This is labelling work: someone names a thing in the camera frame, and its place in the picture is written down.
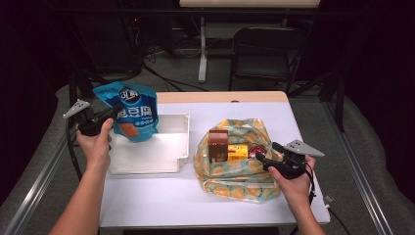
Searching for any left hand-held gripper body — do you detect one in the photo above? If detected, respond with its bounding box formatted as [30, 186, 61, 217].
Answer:
[62, 99, 107, 137]

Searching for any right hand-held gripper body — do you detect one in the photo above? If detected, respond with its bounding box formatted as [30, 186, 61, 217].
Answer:
[267, 139, 326, 180]

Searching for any red round can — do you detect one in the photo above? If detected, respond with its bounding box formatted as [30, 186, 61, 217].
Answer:
[248, 145, 267, 160]

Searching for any blue snack pouch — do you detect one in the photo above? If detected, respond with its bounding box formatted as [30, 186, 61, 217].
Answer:
[92, 81, 160, 143]

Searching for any yellow drink carton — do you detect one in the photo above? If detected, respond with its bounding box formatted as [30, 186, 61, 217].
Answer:
[227, 144, 251, 162]

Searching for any orange-print fabric bag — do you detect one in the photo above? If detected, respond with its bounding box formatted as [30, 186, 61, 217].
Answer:
[193, 117, 285, 204]

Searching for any brown drink carton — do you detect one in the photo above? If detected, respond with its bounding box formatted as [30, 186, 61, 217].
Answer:
[207, 129, 229, 165]

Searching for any white plastic box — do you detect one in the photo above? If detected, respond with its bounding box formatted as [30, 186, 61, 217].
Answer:
[109, 113, 191, 174]

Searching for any person's left hand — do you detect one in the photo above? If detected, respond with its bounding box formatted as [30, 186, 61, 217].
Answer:
[75, 117, 115, 170]

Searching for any person's right hand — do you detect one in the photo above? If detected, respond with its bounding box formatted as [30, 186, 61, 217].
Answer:
[267, 155, 317, 210]

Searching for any black metal stand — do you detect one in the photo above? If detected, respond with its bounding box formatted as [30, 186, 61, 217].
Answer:
[321, 65, 346, 133]
[67, 70, 99, 111]

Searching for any dark equipment rack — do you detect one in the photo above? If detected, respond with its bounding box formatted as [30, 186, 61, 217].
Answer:
[74, 13, 145, 76]

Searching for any black folding chair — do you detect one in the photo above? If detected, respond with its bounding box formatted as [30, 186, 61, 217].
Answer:
[228, 25, 311, 96]

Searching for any black crossbar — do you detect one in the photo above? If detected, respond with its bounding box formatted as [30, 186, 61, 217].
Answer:
[48, 8, 360, 18]

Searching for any white desk leg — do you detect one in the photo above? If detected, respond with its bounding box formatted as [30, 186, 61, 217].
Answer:
[197, 17, 209, 84]

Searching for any grey desk panel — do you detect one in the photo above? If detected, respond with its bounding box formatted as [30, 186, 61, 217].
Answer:
[205, 23, 288, 41]

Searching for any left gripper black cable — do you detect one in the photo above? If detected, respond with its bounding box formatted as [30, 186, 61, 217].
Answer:
[65, 117, 82, 181]

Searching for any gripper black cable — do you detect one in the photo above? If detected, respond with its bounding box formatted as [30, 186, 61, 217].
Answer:
[290, 161, 352, 235]
[65, 117, 82, 181]

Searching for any black floor cable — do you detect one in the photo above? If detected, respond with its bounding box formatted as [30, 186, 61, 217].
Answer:
[142, 63, 209, 93]

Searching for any aluminium rail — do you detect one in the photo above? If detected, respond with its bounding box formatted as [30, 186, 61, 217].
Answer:
[2, 97, 96, 235]
[321, 97, 394, 235]

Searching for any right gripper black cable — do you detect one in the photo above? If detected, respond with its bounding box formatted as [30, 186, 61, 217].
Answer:
[290, 161, 352, 235]

